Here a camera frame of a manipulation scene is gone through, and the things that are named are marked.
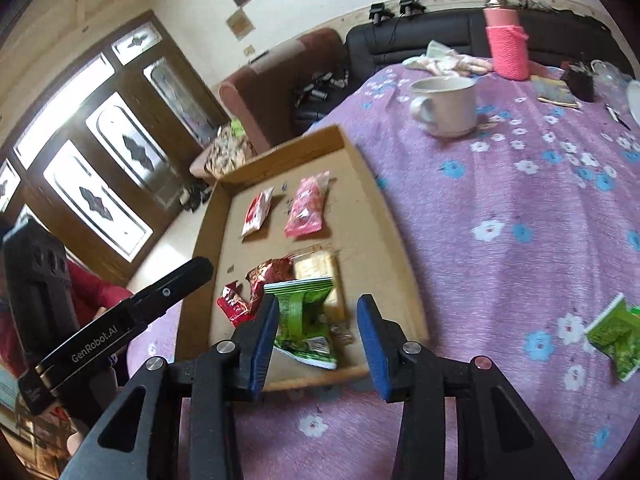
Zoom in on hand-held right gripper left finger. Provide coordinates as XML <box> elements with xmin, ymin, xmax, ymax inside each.
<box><xmin>59</xmin><ymin>292</ymin><xmax>281</xmax><ymax>480</ymax></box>

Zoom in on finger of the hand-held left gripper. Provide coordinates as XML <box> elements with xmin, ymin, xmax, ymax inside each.
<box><xmin>120</xmin><ymin>256</ymin><xmax>215</xmax><ymax>333</ymax></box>

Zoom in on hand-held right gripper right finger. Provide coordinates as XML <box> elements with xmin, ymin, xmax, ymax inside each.
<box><xmin>356</xmin><ymin>294</ymin><xmax>576</xmax><ymax>480</ymax></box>

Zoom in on green snack packet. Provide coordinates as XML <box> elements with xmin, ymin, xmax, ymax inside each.
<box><xmin>585</xmin><ymin>294</ymin><xmax>640</xmax><ymax>382</ymax></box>
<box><xmin>263</xmin><ymin>277</ymin><xmax>338</xmax><ymax>371</ymax></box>

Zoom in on cardboard box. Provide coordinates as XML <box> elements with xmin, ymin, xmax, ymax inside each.
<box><xmin>176</xmin><ymin>125</ymin><xmax>430</xmax><ymax>392</ymax></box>

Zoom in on small red snack packet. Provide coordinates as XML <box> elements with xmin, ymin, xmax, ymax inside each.
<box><xmin>216</xmin><ymin>282</ymin><xmax>257</xmax><ymax>328</ymax></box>

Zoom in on person's red clothing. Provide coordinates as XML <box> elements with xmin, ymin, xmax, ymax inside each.
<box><xmin>0</xmin><ymin>260</ymin><xmax>133</xmax><ymax>376</ymax></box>

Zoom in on dark red snack packet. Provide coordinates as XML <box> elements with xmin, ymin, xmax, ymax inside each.
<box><xmin>245</xmin><ymin>255</ymin><xmax>296</xmax><ymax>316</ymax></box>

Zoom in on black shoes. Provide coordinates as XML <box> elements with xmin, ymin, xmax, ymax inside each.
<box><xmin>180</xmin><ymin>182</ymin><xmax>211</xmax><ymax>211</ymax></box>

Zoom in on clear biscuit packet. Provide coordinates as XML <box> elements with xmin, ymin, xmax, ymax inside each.
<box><xmin>291</xmin><ymin>250</ymin><xmax>347</xmax><ymax>322</ymax></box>

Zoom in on white red snack packet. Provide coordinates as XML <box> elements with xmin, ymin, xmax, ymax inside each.
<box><xmin>241</xmin><ymin>187</ymin><xmax>276</xmax><ymax>238</ymax></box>

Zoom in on pink snack packet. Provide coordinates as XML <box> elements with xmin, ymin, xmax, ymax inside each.
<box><xmin>284</xmin><ymin>171</ymin><xmax>332</xmax><ymax>240</ymax></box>

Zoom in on patterned fabric bag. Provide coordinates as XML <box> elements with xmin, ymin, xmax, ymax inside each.
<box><xmin>204</xmin><ymin>120</ymin><xmax>258</xmax><ymax>181</ymax></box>

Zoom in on brown armchair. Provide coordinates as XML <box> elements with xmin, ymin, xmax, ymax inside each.
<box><xmin>189</xmin><ymin>27</ymin><xmax>346</xmax><ymax>181</ymax></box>

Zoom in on wooden glazed door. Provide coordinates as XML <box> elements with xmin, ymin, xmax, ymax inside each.
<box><xmin>0</xmin><ymin>10</ymin><xmax>231</xmax><ymax>281</ymax></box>

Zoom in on pile of black gadgets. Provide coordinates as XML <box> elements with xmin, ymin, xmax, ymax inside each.
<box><xmin>292</xmin><ymin>65</ymin><xmax>351</xmax><ymax>121</ymax></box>

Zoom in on white ceramic mug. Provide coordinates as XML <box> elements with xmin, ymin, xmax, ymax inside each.
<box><xmin>409</xmin><ymin>76</ymin><xmax>481</xmax><ymax>138</ymax></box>

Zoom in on crumpled white cloth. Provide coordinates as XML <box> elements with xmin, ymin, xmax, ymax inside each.
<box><xmin>401</xmin><ymin>41</ymin><xmax>496</xmax><ymax>78</ymax></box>

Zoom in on black leather sofa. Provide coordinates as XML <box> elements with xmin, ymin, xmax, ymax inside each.
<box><xmin>292</xmin><ymin>7</ymin><xmax>621</xmax><ymax>136</ymax></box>

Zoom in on khaki fabric pouch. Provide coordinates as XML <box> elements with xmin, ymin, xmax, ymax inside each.
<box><xmin>530</xmin><ymin>75</ymin><xmax>583</xmax><ymax>109</ymax></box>

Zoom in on pink thermos with knitted sleeve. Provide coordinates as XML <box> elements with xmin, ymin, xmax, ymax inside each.
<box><xmin>482</xmin><ymin>0</ymin><xmax>530</xmax><ymax>82</ymax></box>

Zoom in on small black cup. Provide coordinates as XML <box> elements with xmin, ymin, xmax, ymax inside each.
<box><xmin>561</xmin><ymin>62</ymin><xmax>596</xmax><ymax>103</ymax></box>

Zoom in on white plastic jar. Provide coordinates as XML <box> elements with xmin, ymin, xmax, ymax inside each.
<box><xmin>626</xmin><ymin>80</ymin><xmax>640</xmax><ymax>126</ymax></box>

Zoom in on clear glass jar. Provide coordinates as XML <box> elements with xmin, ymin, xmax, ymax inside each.
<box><xmin>590</xmin><ymin>59</ymin><xmax>633</xmax><ymax>92</ymax></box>

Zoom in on beige wall plate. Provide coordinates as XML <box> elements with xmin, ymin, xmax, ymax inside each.
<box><xmin>226</xmin><ymin>10</ymin><xmax>252</xmax><ymax>41</ymax></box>

